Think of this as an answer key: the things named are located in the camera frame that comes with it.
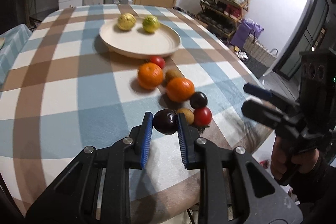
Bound cream round plate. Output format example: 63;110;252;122
99;17;181;59

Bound woven basket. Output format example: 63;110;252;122
243;30;278;68

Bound wrinkled yellow passion fruit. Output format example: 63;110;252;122
117;13;136;31

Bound orange mandarin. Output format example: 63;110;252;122
166;78;195;103
137;63;163;90

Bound brown kiwi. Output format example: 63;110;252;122
165;69;183;84
177;108;194;125

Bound purple bag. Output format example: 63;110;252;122
230;18;264;48

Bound red tomato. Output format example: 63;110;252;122
194;107;212;127
150;56;166;69

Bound wooden shoe rack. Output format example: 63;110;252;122
197;0;250;42

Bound green yellow passion fruit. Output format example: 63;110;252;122
142;15;160;34

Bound dark purple plum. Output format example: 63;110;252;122
190;92;208;109
153;109;178;135

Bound person's right hand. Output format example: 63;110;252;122
270;136;319;180

